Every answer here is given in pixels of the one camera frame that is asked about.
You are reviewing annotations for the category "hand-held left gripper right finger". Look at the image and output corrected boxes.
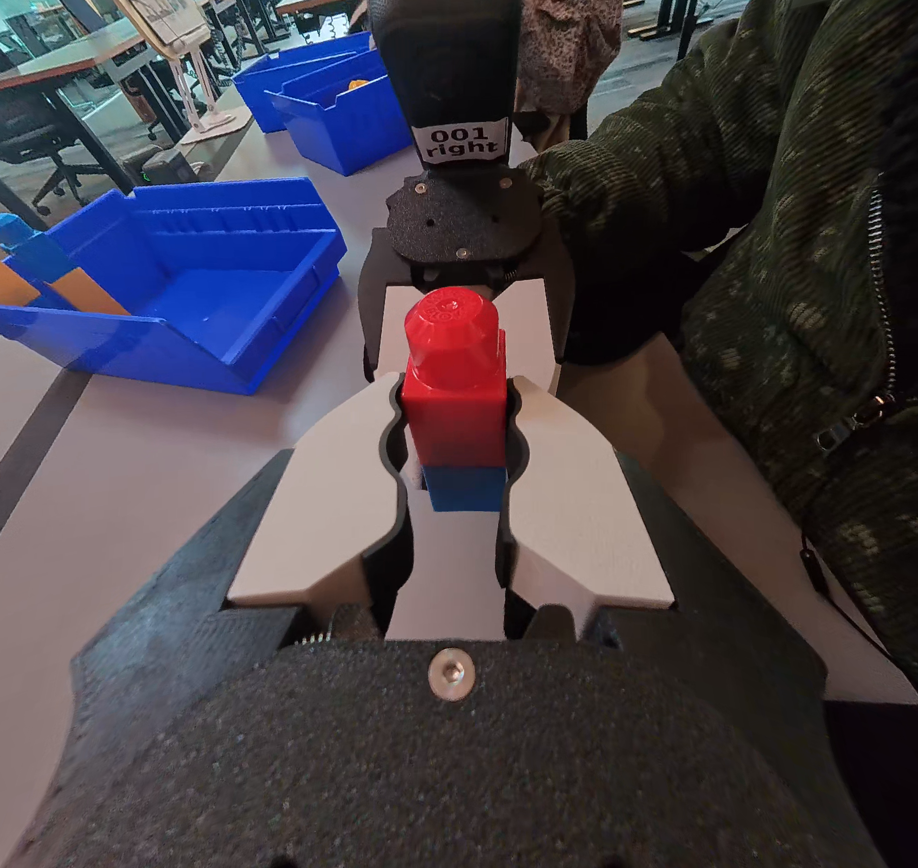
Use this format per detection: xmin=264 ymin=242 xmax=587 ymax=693
xmin=496 ymin=374 xmax=677 ymax=609

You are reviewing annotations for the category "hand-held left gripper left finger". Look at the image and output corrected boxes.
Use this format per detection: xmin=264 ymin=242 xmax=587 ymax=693
xmin=226 ymin=372 xmax=415 ymax=609

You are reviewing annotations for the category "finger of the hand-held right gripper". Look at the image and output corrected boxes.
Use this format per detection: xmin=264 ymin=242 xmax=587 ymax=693
xmin=497 ymin=277 xmax=560 ymax=383
xmin=374 ymin=283 xmax=433 ymax=381

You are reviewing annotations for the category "red mega block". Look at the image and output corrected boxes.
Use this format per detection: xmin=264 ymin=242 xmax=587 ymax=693
xmin=399 ymin=286 xmax=512 ymax=469

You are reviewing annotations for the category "blue mega block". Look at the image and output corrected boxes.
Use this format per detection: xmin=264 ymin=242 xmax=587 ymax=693
xmin=422 ymin=462 xmax=510 ymax=514

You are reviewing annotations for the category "blue plastic bin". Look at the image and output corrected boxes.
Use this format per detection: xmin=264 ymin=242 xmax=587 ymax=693
xmin=265 ymin=49 xmax=404 ymax=177
xmin=231 ymin=31 xmax=374 ymax=133
xmin=0 ymin=178 xmax=349 ymax=396

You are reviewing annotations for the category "pile of mega blocks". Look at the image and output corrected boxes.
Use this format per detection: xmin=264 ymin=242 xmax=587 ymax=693
xmin=0 ymin=211 xmax=131 ymax=318

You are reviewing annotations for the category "patterned brown scarf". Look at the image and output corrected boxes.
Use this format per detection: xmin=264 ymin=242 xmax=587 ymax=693
xmin=515 ymin=0 xmax=628 ymax=144

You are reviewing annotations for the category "black device with green light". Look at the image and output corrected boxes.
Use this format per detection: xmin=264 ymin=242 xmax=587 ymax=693
xmin=120 ymin=148 xmax=203 ymax=187

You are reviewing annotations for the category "green fleece jacket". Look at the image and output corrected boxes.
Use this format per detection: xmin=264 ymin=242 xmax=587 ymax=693
xmin=674 ymin=0 xmax=918 ymax=675

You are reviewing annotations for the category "black office chair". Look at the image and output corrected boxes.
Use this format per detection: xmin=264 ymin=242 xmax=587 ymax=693
xmin=0 ymin=89 xmax=94 ymax=218

